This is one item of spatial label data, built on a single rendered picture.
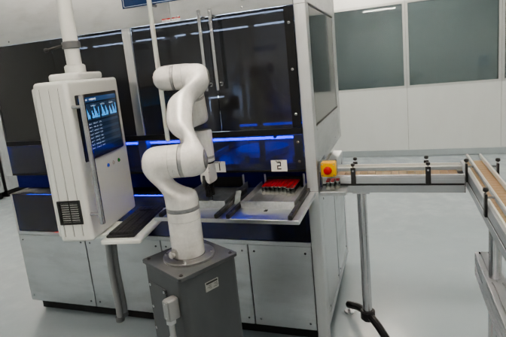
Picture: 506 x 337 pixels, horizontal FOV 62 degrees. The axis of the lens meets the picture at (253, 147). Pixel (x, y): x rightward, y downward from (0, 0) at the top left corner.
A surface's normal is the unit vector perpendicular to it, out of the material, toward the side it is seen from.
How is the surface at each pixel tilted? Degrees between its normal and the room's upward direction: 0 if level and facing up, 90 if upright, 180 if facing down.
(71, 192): 90
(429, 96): 90
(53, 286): 90
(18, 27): 90
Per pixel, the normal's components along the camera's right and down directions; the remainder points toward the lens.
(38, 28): -0.31, 0.21
